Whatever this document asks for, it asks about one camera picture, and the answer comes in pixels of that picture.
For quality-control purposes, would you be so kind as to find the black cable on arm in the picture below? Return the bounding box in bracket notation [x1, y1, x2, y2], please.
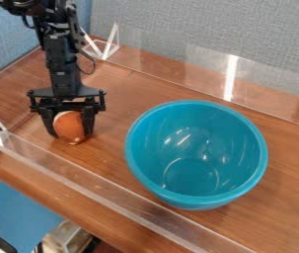
[74, 48, 98, 76]

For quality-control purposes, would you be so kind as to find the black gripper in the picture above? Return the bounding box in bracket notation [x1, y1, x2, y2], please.
[27, 68, 106, 136]

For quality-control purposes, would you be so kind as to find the blue plastic bowl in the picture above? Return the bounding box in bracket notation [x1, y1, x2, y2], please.
[126, 100, 267, 211]

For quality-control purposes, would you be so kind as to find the metal table leg frame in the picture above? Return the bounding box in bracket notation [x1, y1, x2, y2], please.
[32, 220, 92, 253]

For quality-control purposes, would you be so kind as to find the brown toy mushroom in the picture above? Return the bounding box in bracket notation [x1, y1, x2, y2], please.
[52, 111, 86, 145]

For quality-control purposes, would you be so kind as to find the clear acrylic back barrier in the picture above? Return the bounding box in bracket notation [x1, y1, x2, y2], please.
[108, 44, 299, 125]

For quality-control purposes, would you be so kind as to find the clear acrylic front barrier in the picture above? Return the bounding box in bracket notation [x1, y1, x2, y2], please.
[0, 131, 254, 253]

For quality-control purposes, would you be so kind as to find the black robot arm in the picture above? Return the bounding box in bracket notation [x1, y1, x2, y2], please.
[0, 0, 107, 137]

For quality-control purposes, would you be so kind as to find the clear acrylic barrier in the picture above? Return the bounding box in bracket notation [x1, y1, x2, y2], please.
[108, 44, 299, 125]
[0, 131, 254, 253]

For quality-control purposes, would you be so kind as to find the clear acrylic corner bracket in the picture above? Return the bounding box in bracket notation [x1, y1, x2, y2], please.
[80, 24, 120, 60]

